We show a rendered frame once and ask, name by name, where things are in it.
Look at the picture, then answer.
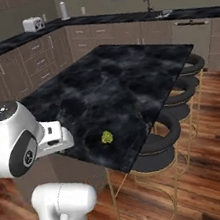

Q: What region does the beige dishwasher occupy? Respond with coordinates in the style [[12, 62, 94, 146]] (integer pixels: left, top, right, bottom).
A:
[[167, 14, 220, 69]]

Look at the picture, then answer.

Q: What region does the beige island base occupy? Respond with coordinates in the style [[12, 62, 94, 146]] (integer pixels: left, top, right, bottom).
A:
[[11, 145, 110, 206]]

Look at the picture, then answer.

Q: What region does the beige narrow drawer stack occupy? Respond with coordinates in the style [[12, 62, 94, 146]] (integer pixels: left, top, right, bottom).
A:
[[198, 16, 220, 75]]

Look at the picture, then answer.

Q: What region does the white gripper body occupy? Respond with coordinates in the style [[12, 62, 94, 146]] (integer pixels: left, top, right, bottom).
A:
[[34, 125, 78, 159]]

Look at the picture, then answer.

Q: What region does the black stool gold frame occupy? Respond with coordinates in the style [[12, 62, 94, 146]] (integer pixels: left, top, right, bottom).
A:
[[176, 51, 209, 81], [96, 107, 203, 220], [159, 72, 212, 147]]

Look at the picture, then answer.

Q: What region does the white toaster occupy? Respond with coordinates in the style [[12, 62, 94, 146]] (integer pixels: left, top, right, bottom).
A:
[[21, 15, 47, 35]]

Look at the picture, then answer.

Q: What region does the beige cupboard run under sink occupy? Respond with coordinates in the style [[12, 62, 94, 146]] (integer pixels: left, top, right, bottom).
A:
[[64, 8, 177, 64]]

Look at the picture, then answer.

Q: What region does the white paper towel roll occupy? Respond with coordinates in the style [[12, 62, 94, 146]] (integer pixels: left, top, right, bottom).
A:
[[57, 0, 72, 22]]

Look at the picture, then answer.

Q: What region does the beige cupboard run long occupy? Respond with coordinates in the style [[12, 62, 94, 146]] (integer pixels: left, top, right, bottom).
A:
[[0, 25, 81, 118]]

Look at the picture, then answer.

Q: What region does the metal sink tap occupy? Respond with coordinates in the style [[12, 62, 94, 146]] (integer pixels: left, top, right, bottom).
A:
[[141, 0, 154, 14]]

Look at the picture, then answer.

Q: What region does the yellow-green lumpy food item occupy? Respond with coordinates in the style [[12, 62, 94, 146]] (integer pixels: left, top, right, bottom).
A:
[[99, 129, 115, 146]]

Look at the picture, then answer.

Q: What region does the steel sink basin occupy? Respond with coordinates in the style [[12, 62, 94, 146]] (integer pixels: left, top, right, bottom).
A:
[[151, 7, 175, 21]]

